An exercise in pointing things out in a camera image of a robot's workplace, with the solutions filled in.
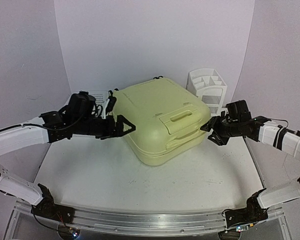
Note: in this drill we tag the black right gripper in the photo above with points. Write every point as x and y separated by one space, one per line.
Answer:
220 129

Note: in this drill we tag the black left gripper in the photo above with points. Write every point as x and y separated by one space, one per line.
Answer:
109 133

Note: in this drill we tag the pale green hard-shell suitcase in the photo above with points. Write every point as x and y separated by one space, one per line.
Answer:
167 119

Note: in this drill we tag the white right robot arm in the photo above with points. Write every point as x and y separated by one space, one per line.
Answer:
266 131

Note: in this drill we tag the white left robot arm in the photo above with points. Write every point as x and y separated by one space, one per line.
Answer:
31 139

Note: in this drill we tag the white perforated plastic basket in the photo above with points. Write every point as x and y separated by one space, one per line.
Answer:
101 103

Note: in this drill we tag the white plastic drawer organizer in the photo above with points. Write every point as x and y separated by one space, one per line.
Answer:
207 85

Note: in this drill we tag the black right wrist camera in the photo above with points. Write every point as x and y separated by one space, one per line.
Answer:
238 111

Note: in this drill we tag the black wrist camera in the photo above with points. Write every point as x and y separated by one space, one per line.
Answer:
238 111
80 104

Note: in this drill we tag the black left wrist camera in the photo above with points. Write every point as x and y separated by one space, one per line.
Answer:
80 104

